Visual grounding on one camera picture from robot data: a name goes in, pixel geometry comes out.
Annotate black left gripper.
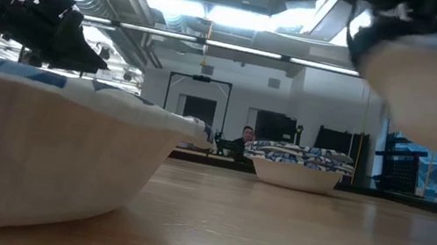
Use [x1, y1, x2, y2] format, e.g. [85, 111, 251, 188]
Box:
[0, 0, 119, 78]

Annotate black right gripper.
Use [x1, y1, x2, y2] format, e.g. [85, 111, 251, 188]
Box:
[326, 0, 437, 84]

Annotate blue patterned paper bowl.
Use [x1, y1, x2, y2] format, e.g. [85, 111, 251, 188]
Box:
[243, 141, 356, 171]
[246, 134, 355, 163]
[0, 53, 224, 245]
[238, 148, 356, 199]

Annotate ceiling light tube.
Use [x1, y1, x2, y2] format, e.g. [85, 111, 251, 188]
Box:
[288, 56, 362, 78]
[204, 39, 284, 61]
[118, 21, 199, 43]

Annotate black panel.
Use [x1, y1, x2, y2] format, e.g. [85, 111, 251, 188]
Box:
[308, 124, 372, 187]

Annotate black monitor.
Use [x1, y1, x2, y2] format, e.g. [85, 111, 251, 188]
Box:
[252, 109, 299, 147]

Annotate black storage rack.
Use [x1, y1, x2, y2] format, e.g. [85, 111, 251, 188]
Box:
[369, 130, 433, 198]

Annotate person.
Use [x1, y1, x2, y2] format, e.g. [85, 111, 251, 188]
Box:
[228, 123, 260, 165]

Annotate small black background robot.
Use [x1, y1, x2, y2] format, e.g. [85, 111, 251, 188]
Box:
[211, 129, 240, 159]

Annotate black rectangular frame stand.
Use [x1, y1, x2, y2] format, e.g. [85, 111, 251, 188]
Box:
[162, 70, 234, 121]

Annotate black aluminium table frame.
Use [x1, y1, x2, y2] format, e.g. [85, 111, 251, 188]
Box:
[165, 148, 437, 219]

